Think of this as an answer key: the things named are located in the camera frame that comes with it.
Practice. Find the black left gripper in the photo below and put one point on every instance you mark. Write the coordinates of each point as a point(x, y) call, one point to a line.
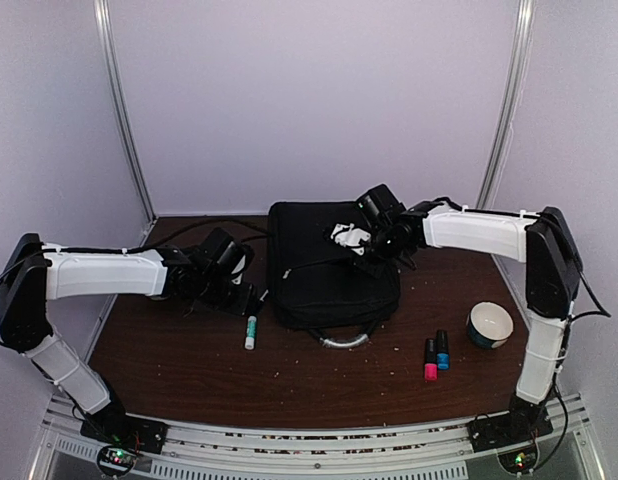
point(240, 305)

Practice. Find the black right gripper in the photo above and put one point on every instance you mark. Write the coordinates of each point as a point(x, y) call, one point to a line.
point(378, 266)

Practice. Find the black student backpack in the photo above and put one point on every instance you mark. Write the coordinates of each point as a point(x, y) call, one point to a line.
point(318, 286)

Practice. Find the blue capped black highlighter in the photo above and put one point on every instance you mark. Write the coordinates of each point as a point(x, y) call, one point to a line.
point(442, 350)

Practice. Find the pink capped black highlighter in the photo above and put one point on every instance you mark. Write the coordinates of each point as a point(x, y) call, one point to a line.
point(430, 360)

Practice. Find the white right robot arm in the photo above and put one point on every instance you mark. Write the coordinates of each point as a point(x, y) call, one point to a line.
point(542, 241)

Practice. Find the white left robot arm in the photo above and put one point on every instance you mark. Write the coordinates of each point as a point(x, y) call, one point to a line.
point(39, 273)

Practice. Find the blue white ceramic bowl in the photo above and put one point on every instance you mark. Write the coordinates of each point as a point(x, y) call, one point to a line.
point(489, 325)

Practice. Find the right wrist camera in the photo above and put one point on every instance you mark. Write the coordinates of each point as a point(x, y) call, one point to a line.
point(379, 206)

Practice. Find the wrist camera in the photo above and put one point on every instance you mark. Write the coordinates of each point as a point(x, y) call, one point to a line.
point(229, 255)
point(379, 206)

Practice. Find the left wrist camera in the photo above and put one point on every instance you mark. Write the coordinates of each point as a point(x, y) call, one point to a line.
point(229, 255)

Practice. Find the right aluminium corner post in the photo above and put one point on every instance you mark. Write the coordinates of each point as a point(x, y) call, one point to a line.
point(519, 55)

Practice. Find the aluminium corner post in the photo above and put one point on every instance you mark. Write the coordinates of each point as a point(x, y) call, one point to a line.
point(122, 118)
point(519, 55)

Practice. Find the left aluminium corner post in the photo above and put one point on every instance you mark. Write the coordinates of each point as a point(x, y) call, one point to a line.
point(122, 118)

